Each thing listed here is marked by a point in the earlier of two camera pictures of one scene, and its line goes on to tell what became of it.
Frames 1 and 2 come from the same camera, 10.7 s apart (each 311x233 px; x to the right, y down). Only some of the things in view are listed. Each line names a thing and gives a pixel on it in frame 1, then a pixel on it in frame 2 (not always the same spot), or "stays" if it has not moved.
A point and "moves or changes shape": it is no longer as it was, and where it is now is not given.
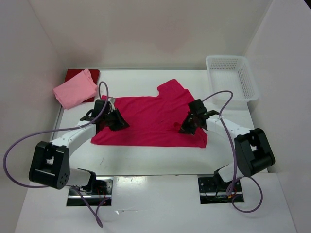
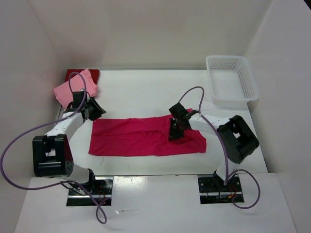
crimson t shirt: x=153 y=120 moves or changes shape
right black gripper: x=184 y=128 → x=173 y=135
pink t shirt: x=76 y=90 stays
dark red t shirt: x=71 y=73 stays
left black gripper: x=121 y=123 → x=99 y=109
